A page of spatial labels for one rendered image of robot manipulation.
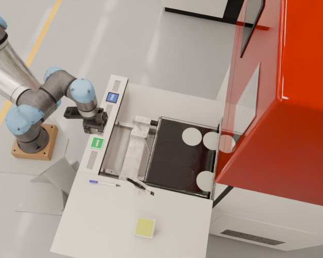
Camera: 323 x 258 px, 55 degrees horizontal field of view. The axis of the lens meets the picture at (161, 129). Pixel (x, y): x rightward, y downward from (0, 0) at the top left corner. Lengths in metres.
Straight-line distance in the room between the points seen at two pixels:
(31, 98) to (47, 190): 1.47
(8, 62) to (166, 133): 0.78
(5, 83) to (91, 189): 0.58
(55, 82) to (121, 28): 2.15
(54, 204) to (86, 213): 1.06
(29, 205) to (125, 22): 1.92
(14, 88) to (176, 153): 0.80
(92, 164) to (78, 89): 0.51
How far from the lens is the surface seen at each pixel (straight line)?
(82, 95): 1.05
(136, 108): 1.72
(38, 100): 1.09
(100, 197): 1.41
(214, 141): 1.59
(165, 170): 1.50
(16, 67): 1.41
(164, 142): 1.55
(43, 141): 1.60
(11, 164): 1.72
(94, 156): 1.48
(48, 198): 2.47
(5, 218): 2.56
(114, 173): 1.55
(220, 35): 3.25
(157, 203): 1.39
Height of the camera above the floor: 2.32
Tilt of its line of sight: 64 degrees down
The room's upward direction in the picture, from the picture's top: 7 degrees clockwise
